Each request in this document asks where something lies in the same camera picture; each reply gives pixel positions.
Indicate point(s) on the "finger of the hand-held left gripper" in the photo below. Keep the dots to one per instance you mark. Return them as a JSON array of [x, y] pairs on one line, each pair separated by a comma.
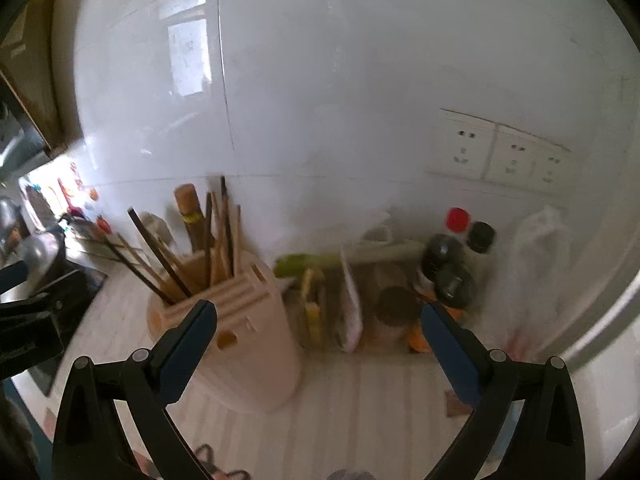
[[35, 304], [17, 276]]

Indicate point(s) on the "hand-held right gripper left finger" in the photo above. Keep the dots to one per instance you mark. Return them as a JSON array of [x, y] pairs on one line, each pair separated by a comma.
[[187, 350]]

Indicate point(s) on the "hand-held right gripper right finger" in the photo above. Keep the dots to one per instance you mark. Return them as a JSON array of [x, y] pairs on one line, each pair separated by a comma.
[[447, 350]]

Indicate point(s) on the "cream utensil holder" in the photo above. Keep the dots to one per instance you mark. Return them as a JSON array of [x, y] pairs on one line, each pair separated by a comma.
[[250, 340]]

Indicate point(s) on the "dark brown wooden chopstick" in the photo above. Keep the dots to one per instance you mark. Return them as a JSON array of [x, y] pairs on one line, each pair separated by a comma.
[[207, 240]]

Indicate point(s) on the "orange packet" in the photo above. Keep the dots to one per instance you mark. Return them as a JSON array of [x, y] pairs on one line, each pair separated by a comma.
[[417, 337]]

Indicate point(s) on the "dark round lid jar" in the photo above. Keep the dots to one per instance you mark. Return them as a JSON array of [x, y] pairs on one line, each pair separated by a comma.
[[441, 255], [456, 285]]

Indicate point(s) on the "brown jar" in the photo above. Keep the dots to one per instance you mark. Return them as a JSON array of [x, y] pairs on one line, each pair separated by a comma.
[[395, 310]]

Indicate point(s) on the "colourful small ornaments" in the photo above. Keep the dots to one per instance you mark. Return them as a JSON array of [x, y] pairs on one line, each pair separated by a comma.
[[75, 200]]

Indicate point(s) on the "white packet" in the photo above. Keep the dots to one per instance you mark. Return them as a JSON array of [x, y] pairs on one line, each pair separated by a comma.
[[352, 305]]

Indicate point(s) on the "clear plastic bag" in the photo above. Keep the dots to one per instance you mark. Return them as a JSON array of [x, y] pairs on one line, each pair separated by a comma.
[[542, 280]]

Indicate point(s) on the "black cap bottle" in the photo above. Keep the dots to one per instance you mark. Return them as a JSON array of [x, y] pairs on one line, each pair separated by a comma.
[[481, 236]]

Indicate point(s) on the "beige wooden spoon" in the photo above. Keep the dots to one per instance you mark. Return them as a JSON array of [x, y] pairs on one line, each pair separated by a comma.
[[156, 227]]

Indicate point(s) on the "red cap bottle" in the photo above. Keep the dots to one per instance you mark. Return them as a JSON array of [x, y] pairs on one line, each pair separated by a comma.
[[457, 220]]

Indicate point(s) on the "yellow packet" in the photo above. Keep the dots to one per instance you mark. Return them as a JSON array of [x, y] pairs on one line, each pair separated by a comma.
[[312, 310]]

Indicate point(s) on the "wooden rolling pin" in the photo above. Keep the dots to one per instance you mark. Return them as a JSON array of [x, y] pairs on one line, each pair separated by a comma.
[[190, 215]]

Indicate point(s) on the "grey range hood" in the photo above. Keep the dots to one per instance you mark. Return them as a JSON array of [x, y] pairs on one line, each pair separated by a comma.
[[15, 135]]

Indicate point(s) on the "white wall socket panel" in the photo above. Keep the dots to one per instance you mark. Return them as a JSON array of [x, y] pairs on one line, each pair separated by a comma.
[[500, 152]]

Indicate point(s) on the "wooden wall cabinet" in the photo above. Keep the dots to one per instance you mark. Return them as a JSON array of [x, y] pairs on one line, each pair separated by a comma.
[[40, 60]]

